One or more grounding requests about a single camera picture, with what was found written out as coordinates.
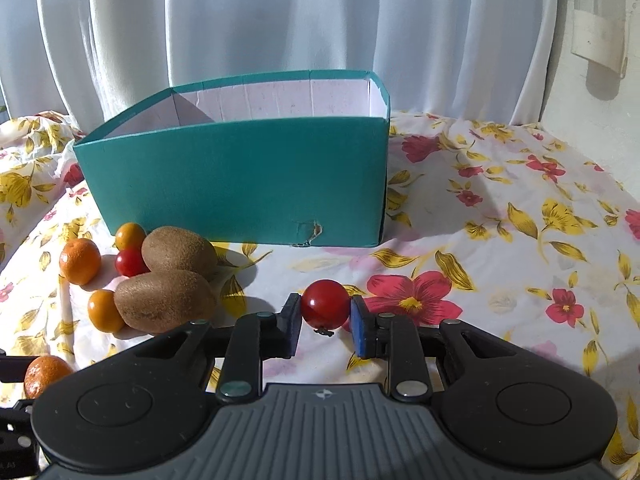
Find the orange mandarin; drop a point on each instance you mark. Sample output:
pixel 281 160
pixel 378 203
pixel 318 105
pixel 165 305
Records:
pixel 45 375
pixel 80 261

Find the red cherry tomato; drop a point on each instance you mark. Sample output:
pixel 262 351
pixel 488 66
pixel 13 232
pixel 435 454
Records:
pixel 324 305
pixel 130 262

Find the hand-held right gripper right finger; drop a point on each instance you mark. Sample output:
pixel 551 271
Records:
pixel 358 330

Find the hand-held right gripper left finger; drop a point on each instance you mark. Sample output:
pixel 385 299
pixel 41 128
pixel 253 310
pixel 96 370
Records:
pixel 291 330

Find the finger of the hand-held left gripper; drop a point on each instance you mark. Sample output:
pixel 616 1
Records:
pixel 10 367
pixel 17 440

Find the white curtain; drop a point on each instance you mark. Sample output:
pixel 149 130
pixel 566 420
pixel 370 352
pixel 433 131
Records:
pixel 250 20

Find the small orange kumquat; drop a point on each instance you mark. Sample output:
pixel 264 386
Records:
pixel 130 235
pixel 104 310

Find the teal cardboard box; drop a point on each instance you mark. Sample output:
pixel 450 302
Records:
pixel 240 185

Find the brown kiwi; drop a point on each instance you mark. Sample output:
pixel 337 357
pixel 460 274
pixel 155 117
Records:
pixel 178 252
pixel 162 302

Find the floral bed sheet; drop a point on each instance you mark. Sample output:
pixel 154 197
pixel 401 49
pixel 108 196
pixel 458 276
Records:
pixel 500 240

